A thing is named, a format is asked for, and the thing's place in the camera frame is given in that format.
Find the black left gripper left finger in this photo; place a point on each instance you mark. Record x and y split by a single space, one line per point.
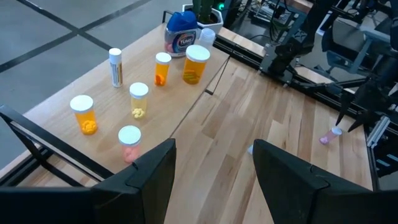
93 202

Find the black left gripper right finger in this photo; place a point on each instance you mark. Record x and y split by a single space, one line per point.
311 199

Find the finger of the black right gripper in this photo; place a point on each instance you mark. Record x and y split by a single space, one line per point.
345 102
363 117

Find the tiny pink vial white cap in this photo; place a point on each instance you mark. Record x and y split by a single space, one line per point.
329 136

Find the pink tablet bottle white cap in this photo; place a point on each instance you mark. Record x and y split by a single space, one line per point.
129 137

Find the wide white plastic bottle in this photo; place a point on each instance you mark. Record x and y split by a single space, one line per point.
250 149

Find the orange bottle orange tablets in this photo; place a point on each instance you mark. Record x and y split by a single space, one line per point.
84 121

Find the small white bottle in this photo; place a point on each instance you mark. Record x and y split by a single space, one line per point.
139 102

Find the white yellow Dramamine tube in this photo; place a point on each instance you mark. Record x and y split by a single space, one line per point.
116 70

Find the slim orange pill bottle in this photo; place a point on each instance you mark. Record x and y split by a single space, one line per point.
162 70

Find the clear pill bottle white cap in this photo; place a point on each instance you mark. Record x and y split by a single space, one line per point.
206 35

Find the large amber capsule bottle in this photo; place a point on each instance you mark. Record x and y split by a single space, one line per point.
195 67

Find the Tums bottle blue cap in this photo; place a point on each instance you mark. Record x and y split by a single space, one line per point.
181 28

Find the wooden shelf with black legs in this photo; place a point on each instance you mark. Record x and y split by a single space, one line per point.
146 40

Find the green cactus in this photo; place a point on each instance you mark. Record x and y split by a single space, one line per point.
203 9

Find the silver metal bracket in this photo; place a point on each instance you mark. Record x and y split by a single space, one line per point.
377 132

